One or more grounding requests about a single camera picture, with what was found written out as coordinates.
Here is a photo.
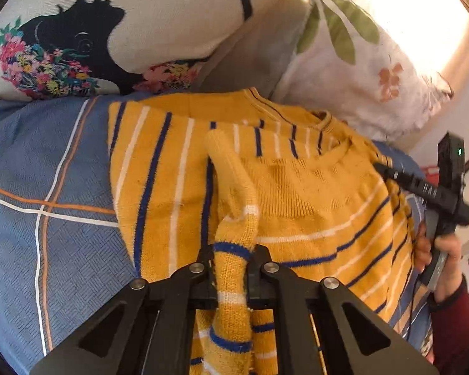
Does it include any white floral leaf pillow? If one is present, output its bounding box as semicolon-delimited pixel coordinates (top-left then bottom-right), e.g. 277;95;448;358
273;0;453;141

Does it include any yellow striped knit sweater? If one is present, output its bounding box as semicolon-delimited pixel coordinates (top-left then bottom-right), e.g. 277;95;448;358
108;89;414;374

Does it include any red plastic bag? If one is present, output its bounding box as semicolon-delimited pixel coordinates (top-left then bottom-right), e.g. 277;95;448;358
422;165;440;185

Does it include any blue plaid bed sheet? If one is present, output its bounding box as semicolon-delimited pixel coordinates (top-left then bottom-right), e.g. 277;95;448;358
0;97;430;374

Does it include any white cushion with lady print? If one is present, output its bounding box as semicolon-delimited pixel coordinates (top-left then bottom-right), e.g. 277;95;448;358
0;0;278;101

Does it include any dark red sleeve forearm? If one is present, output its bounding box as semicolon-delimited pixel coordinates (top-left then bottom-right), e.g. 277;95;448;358
428;276;469;374

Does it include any person's right hand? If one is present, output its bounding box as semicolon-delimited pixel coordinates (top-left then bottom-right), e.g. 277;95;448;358
412;222;464;303

